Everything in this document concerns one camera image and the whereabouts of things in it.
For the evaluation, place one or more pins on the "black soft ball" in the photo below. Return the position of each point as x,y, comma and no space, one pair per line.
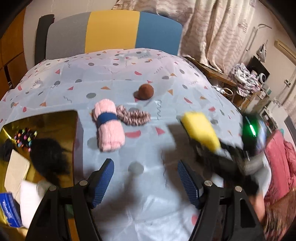
6,150

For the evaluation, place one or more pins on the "floral cloth pile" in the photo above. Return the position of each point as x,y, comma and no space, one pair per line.
247,84

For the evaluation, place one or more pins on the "wooden side table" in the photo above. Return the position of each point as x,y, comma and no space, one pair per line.
215,77

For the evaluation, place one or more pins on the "person's right hand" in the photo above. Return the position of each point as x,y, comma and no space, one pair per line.
257,201

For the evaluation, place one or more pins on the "grey yellow blue chair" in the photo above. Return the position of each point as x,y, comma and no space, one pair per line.
103,30

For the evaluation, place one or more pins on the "beige patterned curtain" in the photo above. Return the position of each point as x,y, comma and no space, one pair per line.
213,30

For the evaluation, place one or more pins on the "black beaded hair wig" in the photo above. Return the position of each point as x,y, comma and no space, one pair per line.
46,154

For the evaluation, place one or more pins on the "pink towel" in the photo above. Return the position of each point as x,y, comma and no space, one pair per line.
111,135

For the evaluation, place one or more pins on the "yellow sponge block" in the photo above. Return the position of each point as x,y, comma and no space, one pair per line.
200,122

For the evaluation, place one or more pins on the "patterned light blue tablecloth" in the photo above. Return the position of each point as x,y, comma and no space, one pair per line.
146,200

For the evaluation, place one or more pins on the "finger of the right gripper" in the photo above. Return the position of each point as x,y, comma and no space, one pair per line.
197,141
235,152

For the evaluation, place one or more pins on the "wooden cabinet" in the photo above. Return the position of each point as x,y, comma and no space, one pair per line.
13,64

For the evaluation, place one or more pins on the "blue tissue pack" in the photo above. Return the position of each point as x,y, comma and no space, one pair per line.
10,210

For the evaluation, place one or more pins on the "brown felt hat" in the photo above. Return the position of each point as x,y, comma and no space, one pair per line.
145,92

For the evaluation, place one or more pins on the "pink satin scrunchie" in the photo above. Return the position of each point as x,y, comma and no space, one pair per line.
132,118

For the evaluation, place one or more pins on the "gold lined maroon box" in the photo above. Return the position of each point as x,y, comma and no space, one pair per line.
64,127

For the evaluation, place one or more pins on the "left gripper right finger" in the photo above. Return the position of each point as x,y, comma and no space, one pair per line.
191,182

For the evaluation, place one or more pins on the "white foam sponge block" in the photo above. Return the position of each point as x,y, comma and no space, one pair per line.
31,195

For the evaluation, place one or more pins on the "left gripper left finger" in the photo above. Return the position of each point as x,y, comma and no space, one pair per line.
100,181

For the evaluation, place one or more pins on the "tracker with green light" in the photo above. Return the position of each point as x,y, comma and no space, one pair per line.
254,134

